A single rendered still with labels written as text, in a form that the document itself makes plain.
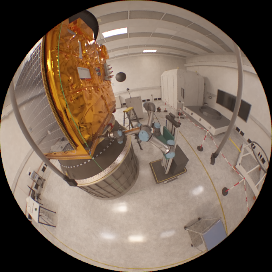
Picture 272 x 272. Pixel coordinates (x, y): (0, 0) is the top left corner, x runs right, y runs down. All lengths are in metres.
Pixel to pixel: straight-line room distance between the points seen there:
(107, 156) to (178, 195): 2.04
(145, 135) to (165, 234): 2.36
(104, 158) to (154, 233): 2.16
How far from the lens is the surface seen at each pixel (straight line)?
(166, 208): 2.39
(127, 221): 2.45
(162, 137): 1.55
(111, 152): 1.46
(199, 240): 2.70
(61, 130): 0.81
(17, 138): 6.08
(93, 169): 1.46
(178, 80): 6.32
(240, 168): 4.02
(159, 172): 2.27
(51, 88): 0.81
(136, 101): 4.88
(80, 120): 0.82
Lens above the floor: 2.36
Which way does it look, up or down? 37 degrees down
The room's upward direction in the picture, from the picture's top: 11 degrees counter-clockwise
